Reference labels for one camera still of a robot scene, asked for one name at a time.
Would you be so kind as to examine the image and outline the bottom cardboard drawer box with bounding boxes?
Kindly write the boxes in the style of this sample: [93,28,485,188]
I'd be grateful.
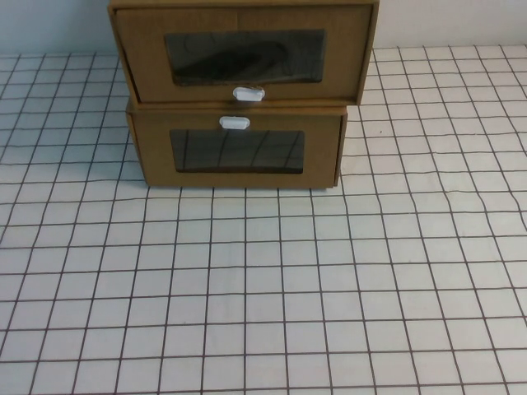
[124,100,349,192]

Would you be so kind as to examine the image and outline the cardboard drawer with torn handle slot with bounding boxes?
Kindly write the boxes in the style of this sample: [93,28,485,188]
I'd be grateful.
[114,7,373,104]

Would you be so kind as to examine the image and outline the top cardboard drawer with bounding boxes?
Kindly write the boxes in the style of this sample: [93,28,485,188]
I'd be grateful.
[107,0,378,109]

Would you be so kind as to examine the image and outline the white grid tablecloth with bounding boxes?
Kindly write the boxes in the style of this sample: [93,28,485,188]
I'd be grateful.
[0,44,527,395]

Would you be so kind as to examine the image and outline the white plastic drawer handle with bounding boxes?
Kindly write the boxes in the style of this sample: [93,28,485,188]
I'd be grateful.
[218,115,251,132]
[232,86,264,102]

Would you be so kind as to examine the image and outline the cardboard drawer with intact handle slot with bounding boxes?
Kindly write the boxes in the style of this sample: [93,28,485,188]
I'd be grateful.
[130,113,343,187]

